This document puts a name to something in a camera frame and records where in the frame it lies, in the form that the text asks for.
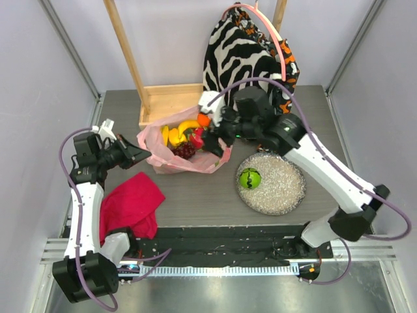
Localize zebra print garment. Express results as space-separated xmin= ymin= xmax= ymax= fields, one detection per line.
xmin=203 ymin=7 xmax=282 ymax=92

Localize fake yellow mango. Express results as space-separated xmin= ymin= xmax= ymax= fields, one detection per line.
xmin=168 ymin=128 xmax=188 ymax=147

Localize fake dark grapes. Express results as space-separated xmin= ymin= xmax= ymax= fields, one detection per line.
xmin=172 ymin=142 xmax=197 ymax=160

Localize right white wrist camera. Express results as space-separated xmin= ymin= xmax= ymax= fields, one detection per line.
xmin=198 ymin=91 xmax=225 ymax=127

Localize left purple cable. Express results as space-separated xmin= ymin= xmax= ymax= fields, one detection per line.
xmin=58 ymin=127 xmax=172 ymax=312

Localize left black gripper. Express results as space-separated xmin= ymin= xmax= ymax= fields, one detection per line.
xmin=96 ymin=134 xmax=151 ymax=170

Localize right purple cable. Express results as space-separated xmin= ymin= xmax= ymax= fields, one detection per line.
xmin=208 ymin=77 xmax=413 ymax=284

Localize fake yellow lemon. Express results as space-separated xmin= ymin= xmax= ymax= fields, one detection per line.
xmin=161 ymin=125 xmax=169 ymax=147

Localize wooden clothes rack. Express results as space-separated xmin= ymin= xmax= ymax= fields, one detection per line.
xmin=103 ymin=0 xmax=288 ymax=130

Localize fake banana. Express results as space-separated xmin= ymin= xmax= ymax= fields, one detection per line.
xmin=178 ymin=120 xmax=201 ymax=136

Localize fake orange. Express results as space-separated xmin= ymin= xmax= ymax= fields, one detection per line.
xmin=197 ymin=113 xmax=212 ymax=127

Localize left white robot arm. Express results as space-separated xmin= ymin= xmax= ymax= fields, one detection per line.
xmin=52 ymin=127 xmax=151 ymax=312

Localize purple cable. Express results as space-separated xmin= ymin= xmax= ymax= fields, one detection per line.
xmin=208 ymin=77 xmax=413 ymax=284
xmin=58 ymin=127 xmax=172 ymax=312

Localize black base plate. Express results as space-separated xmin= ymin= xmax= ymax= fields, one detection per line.
xmin=137 ymin=225 xmax=334 ymax=267

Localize pink clothes hanger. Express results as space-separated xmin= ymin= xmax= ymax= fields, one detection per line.
xmin=221 ymin=1 xmax=287 ymax=82

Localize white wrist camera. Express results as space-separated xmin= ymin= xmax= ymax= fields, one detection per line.
xmin=198 ymin=91 xmax=225 ymax=127
xmin=91 ymin=119 xmax=117 ymax=142

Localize pink plastic bag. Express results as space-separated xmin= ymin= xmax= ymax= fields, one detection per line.
xmin=137 ymin=106 xmax=232 ymax=174

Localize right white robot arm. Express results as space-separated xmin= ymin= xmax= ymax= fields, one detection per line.
xmin=198 ymin=86 xmax=390 ymax=258

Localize fake green apple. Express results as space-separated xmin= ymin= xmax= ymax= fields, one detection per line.
xmin=238 ymin=168 xmax=262 ymax=189

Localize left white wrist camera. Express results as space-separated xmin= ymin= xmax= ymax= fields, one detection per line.
xmin=91 ymin=119 xmax=117 ymax=142

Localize fake red fruit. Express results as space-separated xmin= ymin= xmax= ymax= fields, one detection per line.
xmin=188 ymin=127 xmax=206 ymax=150

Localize red cloth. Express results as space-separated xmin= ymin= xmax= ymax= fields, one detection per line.
xmin=99 ymin=172 xmax=165 ymax=244

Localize white cable duct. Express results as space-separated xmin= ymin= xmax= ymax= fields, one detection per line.
xmin=119 ymin=263 xmax=299 ymax=279

